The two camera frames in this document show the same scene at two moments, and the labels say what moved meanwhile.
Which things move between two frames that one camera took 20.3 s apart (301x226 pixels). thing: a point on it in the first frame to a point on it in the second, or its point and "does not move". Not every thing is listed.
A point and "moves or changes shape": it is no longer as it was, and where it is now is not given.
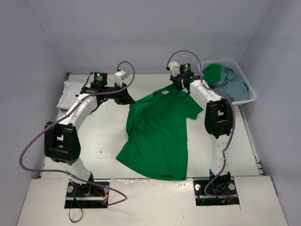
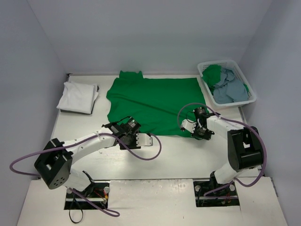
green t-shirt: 157,123 moves or changes shape
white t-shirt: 70,90 does not move
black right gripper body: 179,85 to 196,133
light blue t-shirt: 229,84 does not move
